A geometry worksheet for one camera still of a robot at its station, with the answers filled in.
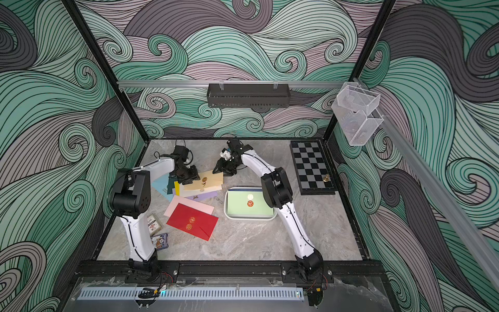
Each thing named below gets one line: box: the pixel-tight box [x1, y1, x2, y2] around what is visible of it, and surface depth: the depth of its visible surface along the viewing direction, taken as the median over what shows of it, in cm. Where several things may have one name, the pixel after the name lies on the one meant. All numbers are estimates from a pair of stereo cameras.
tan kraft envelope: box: [181, 170, 224, 190], surface depth 100 cm
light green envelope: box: [226, 189, 275, 216], surface depth 91 cm
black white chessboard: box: [289, 139, 336, 195], surface depth 103 cm
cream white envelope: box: [179, 183, 223, 197], surface depth 98 cm
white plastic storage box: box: [223, 186, 278, 221], surface depth 90 cm
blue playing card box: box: [150, 233, 169, 251], surface depth 81 cm
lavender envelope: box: [184, 190, 219, 203], surface depth 97 cm
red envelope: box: [166, 202, 219, 242], surface depth 89 cm
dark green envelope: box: [166, 175, 179, 195], surface depth 100 cm
